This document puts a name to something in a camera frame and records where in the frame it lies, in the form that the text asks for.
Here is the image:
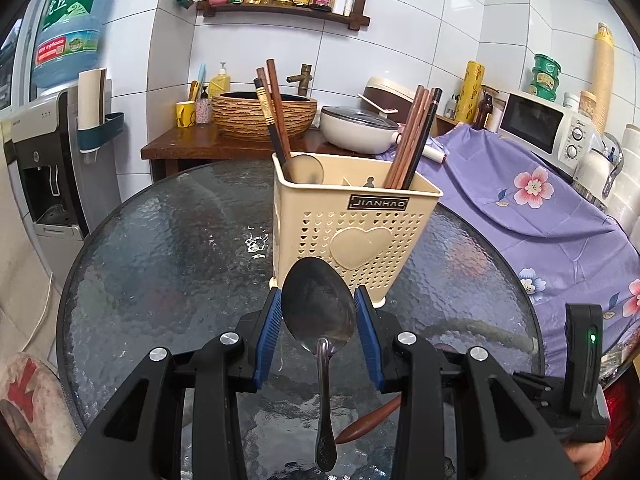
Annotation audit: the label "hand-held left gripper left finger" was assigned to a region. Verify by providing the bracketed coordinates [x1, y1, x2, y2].
[56, 287, 283, 480]

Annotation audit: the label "black chopstick gold ring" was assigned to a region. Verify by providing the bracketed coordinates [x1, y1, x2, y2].
[401, 88, 443, 191]

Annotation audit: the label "white paper cup tube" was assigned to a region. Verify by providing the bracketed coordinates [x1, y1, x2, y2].
[77, 69, 107, 126]

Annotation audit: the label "purple floral cloth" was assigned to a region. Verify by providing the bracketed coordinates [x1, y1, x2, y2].
[410, 125, 640, 376]

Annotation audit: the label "glass pan lid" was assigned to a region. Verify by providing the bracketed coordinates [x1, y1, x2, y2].
[322, 106, 401, 128]

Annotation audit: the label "yellow soap bottle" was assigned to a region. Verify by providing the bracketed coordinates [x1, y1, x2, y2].
[207, 61, 232, 98]

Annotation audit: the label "brown wooden chopstick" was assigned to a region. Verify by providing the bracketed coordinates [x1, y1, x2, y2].
[265, 59, 294, 160]
[255, 66, 288, 156]
[395, 89, 436, 190]
[389, 87, 431, 190]
[382, 85, 425, 188]

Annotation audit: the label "window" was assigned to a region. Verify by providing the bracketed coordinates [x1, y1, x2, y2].
[0, 15, 31, 111]

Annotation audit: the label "white pan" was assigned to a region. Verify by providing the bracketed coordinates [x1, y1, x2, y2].
[320, 105, 446, 165]

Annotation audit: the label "white water dispenser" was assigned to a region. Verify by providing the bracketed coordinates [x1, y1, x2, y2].
[4, 87, 108, 271]

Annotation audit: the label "white thermos jug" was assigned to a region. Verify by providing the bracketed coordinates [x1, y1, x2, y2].
[571, 132, 626, 200]

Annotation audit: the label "blue water jug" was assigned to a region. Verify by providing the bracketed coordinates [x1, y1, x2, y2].
[31, 0, 116, 92]

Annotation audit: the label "tall paper cup stack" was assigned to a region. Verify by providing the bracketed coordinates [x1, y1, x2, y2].
[592, 22, 615, 136]

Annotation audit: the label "bronze faucet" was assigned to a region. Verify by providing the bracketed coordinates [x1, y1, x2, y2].
[286, 63, 314, 96]

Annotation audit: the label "woven wash basin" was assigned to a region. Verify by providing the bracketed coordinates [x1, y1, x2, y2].
[211, 91, 318, 142]

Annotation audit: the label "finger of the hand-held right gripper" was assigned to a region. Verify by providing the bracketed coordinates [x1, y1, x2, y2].
[510, 371, 567, 414]

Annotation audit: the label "white tissue roll pack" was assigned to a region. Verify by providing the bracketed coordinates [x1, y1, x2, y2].
[607, 125, 640, 233]

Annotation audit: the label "white brown rice cooker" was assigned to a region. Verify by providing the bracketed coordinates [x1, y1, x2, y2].
[362, 76, 418, 123]

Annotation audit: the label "brown wooden handle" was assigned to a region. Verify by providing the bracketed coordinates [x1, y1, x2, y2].
[334, 394, 403, 446]

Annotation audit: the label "black chopstick yellow band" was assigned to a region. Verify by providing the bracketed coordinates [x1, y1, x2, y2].
[253, 78, 287, 167]

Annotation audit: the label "white microwave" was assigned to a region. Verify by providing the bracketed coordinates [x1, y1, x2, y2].
[497, 91, 596, 171]

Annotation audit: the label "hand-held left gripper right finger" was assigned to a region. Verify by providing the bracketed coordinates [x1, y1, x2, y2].
[354, 286, 583, 480]

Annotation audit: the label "person's right hand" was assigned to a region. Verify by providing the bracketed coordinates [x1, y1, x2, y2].
[562, 438, 613, 479]

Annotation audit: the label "teal cup holder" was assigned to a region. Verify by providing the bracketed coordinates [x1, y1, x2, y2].
[76, 112, 126, 153]

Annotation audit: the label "white rice paddle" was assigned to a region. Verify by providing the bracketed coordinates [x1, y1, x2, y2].
[357, 92, 396, 113]

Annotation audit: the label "yellow roll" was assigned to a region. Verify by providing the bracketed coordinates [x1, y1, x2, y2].
[457, 60, 487, 126]

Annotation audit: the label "beige plastic utensil holder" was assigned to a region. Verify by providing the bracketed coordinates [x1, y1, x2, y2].
[271, 151, 445, 310]

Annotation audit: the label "brown glass bottle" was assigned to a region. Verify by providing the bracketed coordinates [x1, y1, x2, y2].
[472, 89, 493, 131]

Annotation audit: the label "yellow cup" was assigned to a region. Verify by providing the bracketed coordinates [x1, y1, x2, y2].
[175, 101, 197, 130]

